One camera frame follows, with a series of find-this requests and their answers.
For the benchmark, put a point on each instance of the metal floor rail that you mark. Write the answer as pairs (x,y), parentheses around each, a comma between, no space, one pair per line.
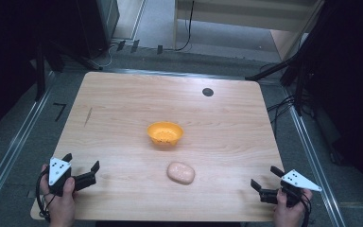
(12,151)
(315,157)
(176,74)

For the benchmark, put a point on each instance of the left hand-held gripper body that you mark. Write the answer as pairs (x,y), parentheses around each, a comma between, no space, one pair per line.
(59,170)

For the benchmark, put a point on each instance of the orange plastic bowl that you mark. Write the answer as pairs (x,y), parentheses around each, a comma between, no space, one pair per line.
(165,134)

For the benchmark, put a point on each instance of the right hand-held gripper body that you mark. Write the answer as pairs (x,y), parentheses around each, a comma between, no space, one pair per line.
(294,183)

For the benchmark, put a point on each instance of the black tape strip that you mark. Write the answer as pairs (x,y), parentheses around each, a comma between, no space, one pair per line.
(134,46)
(159,49)

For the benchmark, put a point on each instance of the black round table grommet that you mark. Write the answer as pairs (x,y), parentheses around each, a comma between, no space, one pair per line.
(208,92)

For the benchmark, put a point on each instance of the pale pink potato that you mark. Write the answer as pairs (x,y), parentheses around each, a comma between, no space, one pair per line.
(181,173)

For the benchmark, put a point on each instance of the person's left hand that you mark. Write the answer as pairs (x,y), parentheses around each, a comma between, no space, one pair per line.
(61,206)

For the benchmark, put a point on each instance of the black angled metal stand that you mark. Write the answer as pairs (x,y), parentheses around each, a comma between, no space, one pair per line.
(274,70)

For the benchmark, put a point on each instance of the person's right hand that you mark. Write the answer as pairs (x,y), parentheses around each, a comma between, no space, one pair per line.
(288,216)

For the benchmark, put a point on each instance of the dark cabinet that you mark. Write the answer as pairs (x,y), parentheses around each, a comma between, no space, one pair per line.
(97,25)

